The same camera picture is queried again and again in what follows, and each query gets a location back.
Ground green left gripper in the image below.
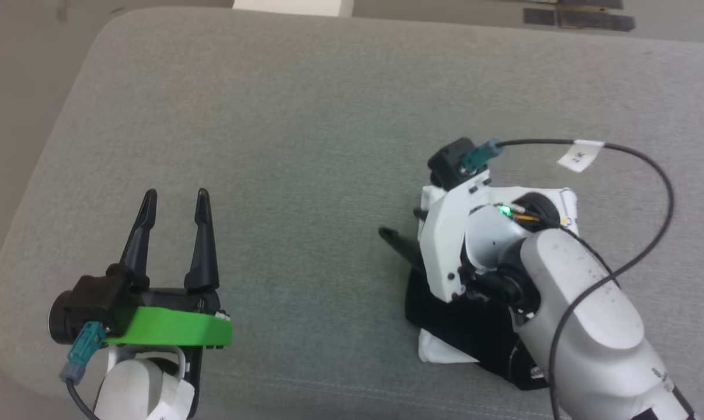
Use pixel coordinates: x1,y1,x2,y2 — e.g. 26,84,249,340
48,188,233,351

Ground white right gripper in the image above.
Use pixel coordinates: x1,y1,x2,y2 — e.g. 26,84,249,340
378,173,563,303

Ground black and white T-shirt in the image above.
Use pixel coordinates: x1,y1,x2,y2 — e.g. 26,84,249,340
404,185,579,392

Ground small black floor mat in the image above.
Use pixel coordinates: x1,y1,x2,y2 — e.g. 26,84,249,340
524,6,557,26

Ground white box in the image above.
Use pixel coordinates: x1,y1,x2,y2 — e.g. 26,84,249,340
233,0,356,18

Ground long black floor mat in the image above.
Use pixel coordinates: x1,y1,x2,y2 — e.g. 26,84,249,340
557,8,636,33

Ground white left cable label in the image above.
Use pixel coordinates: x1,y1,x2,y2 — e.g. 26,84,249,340
144,379,197,420

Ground white cable label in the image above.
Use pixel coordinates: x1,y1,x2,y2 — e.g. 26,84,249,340
557,139,605,174
144,379,197,420

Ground white right cable label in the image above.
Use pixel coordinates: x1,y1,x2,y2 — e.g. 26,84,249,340
557,139,605,174

